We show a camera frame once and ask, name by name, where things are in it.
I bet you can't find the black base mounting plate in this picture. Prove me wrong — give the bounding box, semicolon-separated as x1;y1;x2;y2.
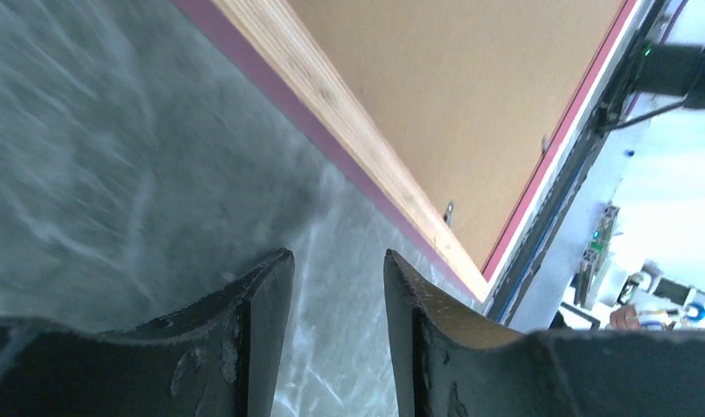
483;1;668;322

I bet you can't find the pink picture frame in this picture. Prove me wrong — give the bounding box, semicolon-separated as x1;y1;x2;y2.
170;0;644;303

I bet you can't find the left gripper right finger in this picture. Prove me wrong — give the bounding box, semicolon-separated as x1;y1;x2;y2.
383;250;705;416

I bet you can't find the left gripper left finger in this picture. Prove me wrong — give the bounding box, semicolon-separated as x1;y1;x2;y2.
0;248;295;416

